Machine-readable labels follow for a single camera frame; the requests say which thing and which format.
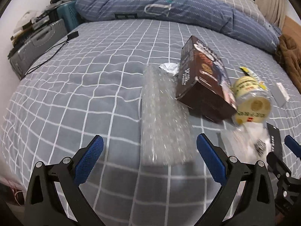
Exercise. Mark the beige curtain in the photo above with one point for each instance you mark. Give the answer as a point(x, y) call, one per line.
point(275, 2)

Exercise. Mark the crumpled white wrapper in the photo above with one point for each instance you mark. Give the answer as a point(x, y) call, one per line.
point(168, 67)

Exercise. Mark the wooden headboard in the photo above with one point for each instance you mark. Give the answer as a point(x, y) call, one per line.
point(292, 26)

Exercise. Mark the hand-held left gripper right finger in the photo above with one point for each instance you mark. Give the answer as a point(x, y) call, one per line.
point(211, 160)

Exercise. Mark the grey suitcase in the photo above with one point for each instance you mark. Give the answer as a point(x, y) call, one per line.
point(35, 44)

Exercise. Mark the white earphone box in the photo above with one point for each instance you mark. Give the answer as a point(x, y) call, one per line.
point(281, 94)

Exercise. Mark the clear plastic bag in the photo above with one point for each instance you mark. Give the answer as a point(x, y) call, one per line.
point(244, 141)

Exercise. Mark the white rounded object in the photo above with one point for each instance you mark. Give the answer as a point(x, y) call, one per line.
point(27, 18)

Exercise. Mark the yellow and silver snack wrapper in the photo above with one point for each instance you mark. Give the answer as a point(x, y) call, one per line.
point(244, 70)

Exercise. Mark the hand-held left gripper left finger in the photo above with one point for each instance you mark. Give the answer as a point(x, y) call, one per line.
point(90, 160)

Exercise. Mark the brown fleece jacket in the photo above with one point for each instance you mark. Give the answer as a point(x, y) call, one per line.
point(290, 58)

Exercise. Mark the clear bubble wrap sheet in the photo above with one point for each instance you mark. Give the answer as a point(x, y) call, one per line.
point(160, 113)

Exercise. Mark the brown cookie box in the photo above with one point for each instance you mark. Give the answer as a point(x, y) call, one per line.
point(199, 94)

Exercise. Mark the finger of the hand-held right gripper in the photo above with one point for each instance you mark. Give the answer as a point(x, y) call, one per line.
point(292, 145)
point(274, 139)

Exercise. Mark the teal suitcase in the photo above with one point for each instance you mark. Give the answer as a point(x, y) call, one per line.
point(68, 14)

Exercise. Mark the blue striped duvet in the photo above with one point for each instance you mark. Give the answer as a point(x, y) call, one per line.
point(164, 4)

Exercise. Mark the yellow cheese-print plastic cup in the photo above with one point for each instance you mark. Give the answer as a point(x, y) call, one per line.
point(254, 106)

